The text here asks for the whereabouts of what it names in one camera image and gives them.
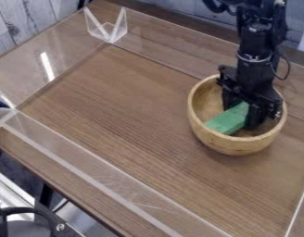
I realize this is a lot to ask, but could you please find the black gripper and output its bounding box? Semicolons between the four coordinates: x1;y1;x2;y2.
216;52;283;130

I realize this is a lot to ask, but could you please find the green rectangular block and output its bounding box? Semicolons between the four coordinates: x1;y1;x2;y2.
204;102;248;135

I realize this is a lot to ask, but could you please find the light wooden bowl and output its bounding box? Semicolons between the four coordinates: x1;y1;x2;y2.
186;74;288;156

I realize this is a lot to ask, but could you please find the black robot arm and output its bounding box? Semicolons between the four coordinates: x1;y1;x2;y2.
201;0;288;130

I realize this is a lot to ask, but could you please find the black table leg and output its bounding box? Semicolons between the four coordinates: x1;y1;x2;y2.
39;184;54;208

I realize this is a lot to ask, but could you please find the clear acrylic corner bracket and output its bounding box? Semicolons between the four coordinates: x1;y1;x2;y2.
84;7;126;44

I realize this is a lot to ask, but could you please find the clear acrylic tray wall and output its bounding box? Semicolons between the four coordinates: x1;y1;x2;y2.
0;97;231;237

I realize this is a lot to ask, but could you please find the black cable loop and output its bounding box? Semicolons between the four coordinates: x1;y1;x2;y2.
0;206;57;237

